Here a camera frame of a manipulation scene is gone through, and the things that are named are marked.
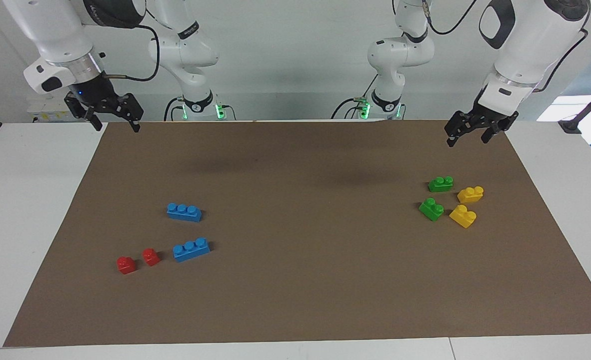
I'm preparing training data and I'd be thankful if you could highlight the yellow two-stud toy brick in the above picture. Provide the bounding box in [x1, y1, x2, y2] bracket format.
[457, 186, 485, 204]
[449, 204, 477, 229]

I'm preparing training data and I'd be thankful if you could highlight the black stand with pole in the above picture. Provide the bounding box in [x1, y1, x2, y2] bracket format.
[558, 80, 591, 135]

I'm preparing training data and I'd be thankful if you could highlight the black left arm base cable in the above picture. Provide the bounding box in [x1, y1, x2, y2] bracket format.
[331, 97, 369, 120]

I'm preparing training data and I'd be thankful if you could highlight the black arm base cable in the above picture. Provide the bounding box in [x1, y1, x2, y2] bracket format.
[331, 97, 369, 120]
[164, 97, 184, 122]

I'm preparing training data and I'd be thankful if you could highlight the blue three-stud toy brick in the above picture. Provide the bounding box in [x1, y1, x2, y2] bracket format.
[166, 202, 203, 223]
[172, 237, 211, 263]

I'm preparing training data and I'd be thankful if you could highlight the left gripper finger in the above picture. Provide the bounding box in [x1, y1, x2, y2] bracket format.
[480, 112, 519, 144]
[444, 110, 479, 147]

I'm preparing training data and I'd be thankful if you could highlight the green two-stud toy brick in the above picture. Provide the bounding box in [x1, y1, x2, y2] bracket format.
[418, 197, 445, 222]
[427, 176, 454, 193]

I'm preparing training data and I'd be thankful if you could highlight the brown paper table mat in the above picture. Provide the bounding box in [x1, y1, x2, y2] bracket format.
[3, 120, 591, 347]

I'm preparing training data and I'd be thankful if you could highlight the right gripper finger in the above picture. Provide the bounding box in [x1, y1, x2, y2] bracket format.
[118, 93, 144, 133]
[64, 94, 104, 132]

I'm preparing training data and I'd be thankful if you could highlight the white socket box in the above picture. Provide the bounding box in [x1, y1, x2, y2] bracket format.
[27, 97, 79, 122]

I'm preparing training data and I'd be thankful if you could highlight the black right arm gripper cable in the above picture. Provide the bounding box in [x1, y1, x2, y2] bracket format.
[103, 22, 161, 82]

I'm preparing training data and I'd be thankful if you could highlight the black left arm gripper cable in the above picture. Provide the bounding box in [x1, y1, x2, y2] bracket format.
[423, 0, 590, 93]

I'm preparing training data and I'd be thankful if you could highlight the black right arm base cable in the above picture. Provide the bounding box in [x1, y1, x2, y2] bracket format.
[164, 97, 184, 122]

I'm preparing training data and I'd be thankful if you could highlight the black arm gripper cable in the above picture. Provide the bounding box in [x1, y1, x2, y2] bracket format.
[423, 0, 590, 93]
[103, 22, 161, 82]

